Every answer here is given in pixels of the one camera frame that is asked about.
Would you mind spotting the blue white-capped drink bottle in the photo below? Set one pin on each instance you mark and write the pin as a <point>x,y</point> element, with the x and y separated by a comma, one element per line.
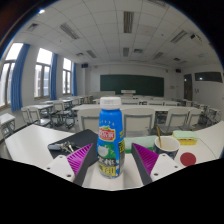
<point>110,150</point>

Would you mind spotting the small bright window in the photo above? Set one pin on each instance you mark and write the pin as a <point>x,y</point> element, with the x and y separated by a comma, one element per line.
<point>67,75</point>

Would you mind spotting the dark green chalkboard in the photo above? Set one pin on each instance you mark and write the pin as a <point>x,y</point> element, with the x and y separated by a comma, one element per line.
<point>133,85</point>

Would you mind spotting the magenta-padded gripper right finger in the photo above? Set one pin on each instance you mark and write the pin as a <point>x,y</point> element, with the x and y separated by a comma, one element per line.
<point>146,158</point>

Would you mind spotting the dark door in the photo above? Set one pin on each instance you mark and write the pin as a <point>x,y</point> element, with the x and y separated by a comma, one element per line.
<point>188,87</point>

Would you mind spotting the dark wall window panel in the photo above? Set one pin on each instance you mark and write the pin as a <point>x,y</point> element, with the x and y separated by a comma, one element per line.
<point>208,77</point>

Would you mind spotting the dark blue mug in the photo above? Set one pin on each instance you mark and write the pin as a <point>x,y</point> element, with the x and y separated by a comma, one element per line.
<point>168,150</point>

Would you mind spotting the white classroom desks group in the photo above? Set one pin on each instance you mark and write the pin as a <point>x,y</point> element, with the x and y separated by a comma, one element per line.
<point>160,108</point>

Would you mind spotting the medium bright window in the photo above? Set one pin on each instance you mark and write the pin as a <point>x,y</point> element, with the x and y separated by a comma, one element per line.
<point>43,73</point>

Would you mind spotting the ceiling projector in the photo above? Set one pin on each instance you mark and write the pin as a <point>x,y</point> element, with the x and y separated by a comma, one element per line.
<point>196,37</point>

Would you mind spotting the green and yellow sponge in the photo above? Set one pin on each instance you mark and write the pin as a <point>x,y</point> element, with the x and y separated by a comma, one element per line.
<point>185,136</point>

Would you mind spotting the small blue curtain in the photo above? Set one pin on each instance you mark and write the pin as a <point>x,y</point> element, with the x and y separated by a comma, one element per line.
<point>74,80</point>

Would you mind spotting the ceiling lights group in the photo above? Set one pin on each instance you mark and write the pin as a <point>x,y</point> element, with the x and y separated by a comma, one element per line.
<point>128,21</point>

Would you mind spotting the large bright window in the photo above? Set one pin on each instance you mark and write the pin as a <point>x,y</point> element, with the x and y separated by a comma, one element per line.
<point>8,73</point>

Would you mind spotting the large blue curtain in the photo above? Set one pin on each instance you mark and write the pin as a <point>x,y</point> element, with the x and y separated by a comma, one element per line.
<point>19,80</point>

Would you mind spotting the white classroom chairs group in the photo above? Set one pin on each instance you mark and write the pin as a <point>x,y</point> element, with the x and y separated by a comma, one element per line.
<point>138,121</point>

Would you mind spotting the wooden stick in mug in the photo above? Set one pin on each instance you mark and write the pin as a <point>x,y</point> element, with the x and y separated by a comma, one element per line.
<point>159,135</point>

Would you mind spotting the black wall speaker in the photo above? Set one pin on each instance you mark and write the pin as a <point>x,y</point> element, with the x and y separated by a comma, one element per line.
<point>85,65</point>
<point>178,70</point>

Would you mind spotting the flat round red coaster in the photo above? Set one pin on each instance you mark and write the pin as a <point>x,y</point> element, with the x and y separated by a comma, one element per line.
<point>188,159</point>

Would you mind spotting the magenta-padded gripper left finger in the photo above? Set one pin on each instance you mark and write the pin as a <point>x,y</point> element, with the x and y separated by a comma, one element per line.
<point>79,160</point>

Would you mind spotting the bunch of keys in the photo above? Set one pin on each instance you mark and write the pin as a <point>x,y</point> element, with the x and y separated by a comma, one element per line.
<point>65,146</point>

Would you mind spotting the black notebook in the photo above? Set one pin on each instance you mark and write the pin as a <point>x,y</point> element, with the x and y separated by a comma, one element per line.
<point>83,138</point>

